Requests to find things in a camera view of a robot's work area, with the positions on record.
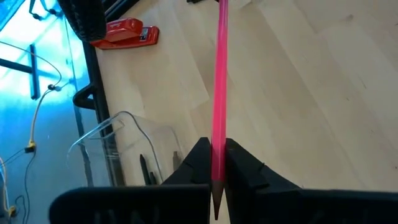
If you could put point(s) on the pink pencil orange eraser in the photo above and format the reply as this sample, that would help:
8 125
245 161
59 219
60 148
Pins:
220 93

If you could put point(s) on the clear plastic bin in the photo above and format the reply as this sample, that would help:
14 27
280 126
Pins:
130 146

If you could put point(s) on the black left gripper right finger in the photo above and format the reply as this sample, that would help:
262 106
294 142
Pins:
264 199

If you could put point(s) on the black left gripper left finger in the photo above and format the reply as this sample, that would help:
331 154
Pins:
174 199

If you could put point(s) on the black metal table frame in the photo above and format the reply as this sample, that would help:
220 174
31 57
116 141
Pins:
99 102

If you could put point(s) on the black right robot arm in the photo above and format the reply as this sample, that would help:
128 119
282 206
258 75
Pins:
84 18

